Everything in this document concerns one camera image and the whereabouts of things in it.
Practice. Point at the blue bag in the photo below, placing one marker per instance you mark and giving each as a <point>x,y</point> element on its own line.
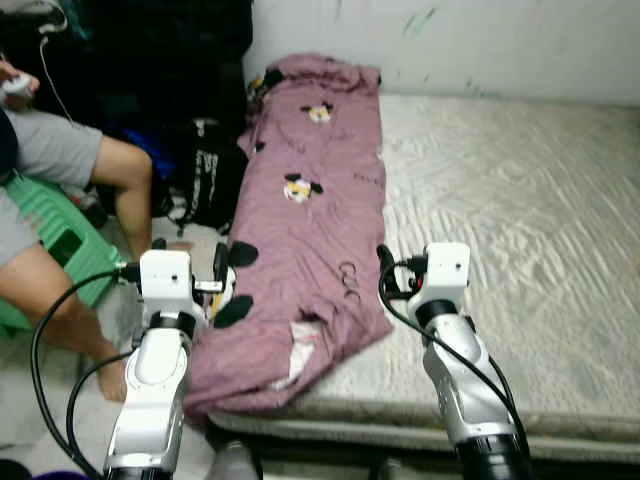
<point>145,150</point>

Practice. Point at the small white device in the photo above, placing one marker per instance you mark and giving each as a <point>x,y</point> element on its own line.
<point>20,90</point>

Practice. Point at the person in grey shorts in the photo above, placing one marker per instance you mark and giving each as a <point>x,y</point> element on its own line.
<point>60,150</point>

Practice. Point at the green plastic stool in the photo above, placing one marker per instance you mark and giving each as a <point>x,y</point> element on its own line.
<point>70,240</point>

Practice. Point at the white quilted mattress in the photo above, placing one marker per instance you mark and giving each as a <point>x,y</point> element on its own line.
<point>520,220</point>

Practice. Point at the large black backpack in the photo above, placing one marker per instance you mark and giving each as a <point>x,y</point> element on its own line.
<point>170,60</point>

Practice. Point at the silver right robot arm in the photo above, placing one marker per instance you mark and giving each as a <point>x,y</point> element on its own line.
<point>465,390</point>

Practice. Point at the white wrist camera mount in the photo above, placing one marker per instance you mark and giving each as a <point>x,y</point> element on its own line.
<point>167,280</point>
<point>447,272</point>

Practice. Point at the person's bare hand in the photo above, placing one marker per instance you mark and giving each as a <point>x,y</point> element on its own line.
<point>8,68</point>

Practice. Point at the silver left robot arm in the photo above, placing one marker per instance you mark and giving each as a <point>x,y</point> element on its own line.
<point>155,390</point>

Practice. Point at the black bag with white print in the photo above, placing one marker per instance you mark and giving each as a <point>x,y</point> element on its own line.
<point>215,175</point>

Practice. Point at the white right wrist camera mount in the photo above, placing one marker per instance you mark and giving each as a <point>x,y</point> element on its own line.
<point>447,272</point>

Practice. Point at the purple cartoon print blanket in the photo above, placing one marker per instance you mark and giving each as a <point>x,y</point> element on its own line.
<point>300,260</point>

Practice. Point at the grey left robot leg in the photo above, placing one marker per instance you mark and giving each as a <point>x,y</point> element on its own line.
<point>233,462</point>

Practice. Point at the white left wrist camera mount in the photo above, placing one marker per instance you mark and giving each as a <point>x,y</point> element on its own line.
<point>167,280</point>

